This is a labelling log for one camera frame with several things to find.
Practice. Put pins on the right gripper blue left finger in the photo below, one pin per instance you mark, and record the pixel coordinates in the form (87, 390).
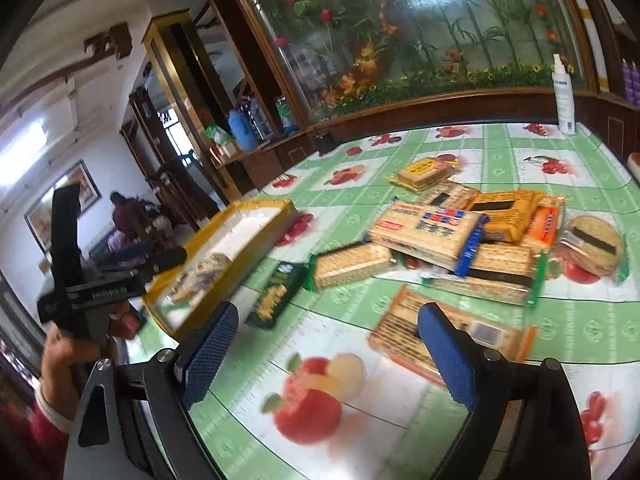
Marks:
(201, 353)

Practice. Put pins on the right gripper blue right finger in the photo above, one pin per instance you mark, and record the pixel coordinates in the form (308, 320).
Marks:
(455, 354)

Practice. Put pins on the orange-edged cracker pack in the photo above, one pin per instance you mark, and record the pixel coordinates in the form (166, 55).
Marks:
(414, 324)

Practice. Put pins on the round cracker clear pack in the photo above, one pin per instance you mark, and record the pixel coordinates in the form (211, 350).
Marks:
(188, 287)

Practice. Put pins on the green-edged soda cracker pack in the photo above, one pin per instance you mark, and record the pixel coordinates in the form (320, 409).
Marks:
(500, 272)

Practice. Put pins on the blue-end long cracker pack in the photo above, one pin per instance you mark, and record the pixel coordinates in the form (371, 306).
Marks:
(442, 236)

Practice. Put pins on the dark green cracker packet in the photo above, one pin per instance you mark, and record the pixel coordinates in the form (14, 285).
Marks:
(281, 287)

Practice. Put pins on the orange yellow snack bag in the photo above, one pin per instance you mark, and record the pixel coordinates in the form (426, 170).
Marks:
(508, 212)

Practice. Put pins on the green-end small cracker pack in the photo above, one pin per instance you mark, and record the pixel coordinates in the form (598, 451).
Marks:
(347, 264)

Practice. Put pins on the small round biscuit pack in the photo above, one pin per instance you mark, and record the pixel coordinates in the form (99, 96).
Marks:
(590, 249)

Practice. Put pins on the yellow square biscuit pack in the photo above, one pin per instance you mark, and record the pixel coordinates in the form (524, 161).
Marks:
(423, 173)

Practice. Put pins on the person's left hand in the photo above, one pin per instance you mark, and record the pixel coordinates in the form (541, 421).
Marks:
(57, 388)

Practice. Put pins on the framed landscape painting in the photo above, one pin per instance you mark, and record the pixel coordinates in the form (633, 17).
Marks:
(75, 189)

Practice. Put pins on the seated person in red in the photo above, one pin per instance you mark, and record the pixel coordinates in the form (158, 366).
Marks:
(128, 216)

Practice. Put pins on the yellow rimmed white tray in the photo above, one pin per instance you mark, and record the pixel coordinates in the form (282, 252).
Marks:
(245, 232)

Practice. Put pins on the green fruit pattern tablecloth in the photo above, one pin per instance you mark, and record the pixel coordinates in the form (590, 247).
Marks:
(338, 389)

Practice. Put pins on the blue thermos flask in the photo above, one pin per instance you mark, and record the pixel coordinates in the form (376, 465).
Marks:
(242, 130)

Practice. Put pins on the black small cup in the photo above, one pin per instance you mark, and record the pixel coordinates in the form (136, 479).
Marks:
(325, 143)

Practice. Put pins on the white spray bottle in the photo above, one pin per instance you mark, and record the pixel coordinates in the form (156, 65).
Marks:
(564, 97)

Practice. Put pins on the purple bottles pair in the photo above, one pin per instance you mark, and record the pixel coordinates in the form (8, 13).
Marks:
(631, 78)

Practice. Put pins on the glass flower display panel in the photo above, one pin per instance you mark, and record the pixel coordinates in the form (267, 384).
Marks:
(338, 57)

